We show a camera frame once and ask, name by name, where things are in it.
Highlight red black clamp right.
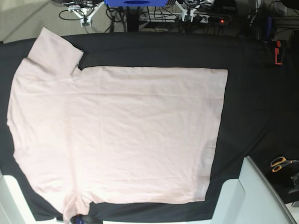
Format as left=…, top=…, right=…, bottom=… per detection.
left=274, top=40, right=283, bottom=65

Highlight orange handled scissors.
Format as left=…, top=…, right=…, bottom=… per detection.
left=270, top=156, right=299, bottom=173

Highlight black stand column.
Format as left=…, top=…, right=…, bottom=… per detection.
left=126, top=7, right=142, bottom=32

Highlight black table cloth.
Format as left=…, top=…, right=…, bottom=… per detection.
left=0, top=31, right=299, bottom=222

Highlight pink T-shirt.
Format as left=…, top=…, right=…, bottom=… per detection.
left=7, top=28, right=228, bottom=223

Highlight dark metal tool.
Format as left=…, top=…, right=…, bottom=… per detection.
left=288, top=173, right=299, bottom=194

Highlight red black clamp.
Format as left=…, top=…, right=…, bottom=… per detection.
left=274, top=40, right=283, bottom=65
left=71, top=215, right=103, bottom=224

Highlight blue box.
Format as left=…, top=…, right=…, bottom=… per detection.
left=104, top=0, right=168, bottom=7

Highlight red black clamp bottom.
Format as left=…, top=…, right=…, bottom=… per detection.
left=71, top=215, right=103, bottom=224

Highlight white power strip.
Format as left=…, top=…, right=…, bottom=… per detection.
left=139, top=12, right=210, bottom=23

